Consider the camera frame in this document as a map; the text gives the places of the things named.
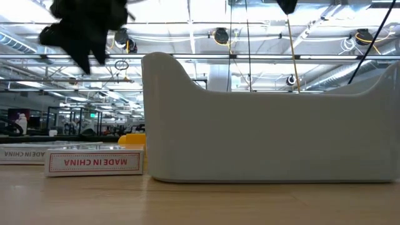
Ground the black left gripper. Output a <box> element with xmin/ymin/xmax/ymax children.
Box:
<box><xmin>39</xmin><ymin>0</ymin><xmax>109</xmax><ymax>76</ymax></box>

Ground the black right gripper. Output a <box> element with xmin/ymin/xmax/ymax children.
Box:
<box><xmin>276</xmin><ymin>0</ymin><xmax>299</xmax><ymax>16</ymax></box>

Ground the red-printed playing card box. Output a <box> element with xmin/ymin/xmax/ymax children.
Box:
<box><xmin>44</xmin><ymin>148</ymin><xmax>144</xmax><ymax>178</ymax></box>
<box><xmin>0</xmin><ymin>141</ymin><xmax>104</xmax><ymax>166</ymax></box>

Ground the white plastic bin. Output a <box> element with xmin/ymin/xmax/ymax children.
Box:
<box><xmin>141</xmin><ymin>51</ymin><xmax>400</xmax><ymax>184</ymax></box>

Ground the short yellow toy brick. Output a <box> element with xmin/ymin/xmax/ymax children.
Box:
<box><xmin>117</xmin><ymin>133</ymin><xmax>146</xmax><ymax>146</ymax></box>

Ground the dark monitor screen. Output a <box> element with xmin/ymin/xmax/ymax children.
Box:
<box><xmin>7</xmin><ymin>108</ymin><xmax>31</xmax><ymax>121</ymax></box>

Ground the white plastic bottle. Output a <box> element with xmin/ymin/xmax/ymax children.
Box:
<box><xmin>15</xmin><ymin>112</ymin><xmax>28</xmax><ymax>136</ymax></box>

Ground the white building column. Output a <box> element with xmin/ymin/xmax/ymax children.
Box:
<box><xmin>207</xmin><ymin>64</ymin><xmax>233</xmax><ymax>92</ymax></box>

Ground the hanging wire loop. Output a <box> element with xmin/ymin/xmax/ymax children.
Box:
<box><xmin>114</xmin><ymin>59</ymin><xmax>130</xmax><ymax>71</ymax></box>

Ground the black ceiling cable reel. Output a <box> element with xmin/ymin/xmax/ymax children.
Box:
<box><xmin>213</xmin><ymin>27</ymin><xmax>231</xmax><ymax>45</ymax></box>
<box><xmin>113</xmin><ymin>27</ymin><xmax>139</xmax><ymax>54</ymax></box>
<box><xmin>355</xmin><ymin>28</ymin><xmax>374</xmax><ymax>46</ymax></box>

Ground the yellow hanging cord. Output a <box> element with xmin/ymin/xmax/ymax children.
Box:
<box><xmin>286</xmin><ymin>14</ymin><xmax>301</xmax><ymax>93</ymax></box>

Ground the black rack frame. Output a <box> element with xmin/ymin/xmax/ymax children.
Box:
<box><xmin>46</xmin><ymin>106</ymin><xmax>103</xmax><ymax>136</ymax></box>

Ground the thin black tether cable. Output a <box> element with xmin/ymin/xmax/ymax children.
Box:
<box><xmin>347</xmin><ymin>0</ymin><xmax>397</xmax><ymax>86</ymax></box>

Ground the black cable loop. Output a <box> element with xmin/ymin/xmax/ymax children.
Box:
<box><xmin>0</xmin><ymin>116</ymin><xmax>24</xmax><ymax>137</ymax></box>

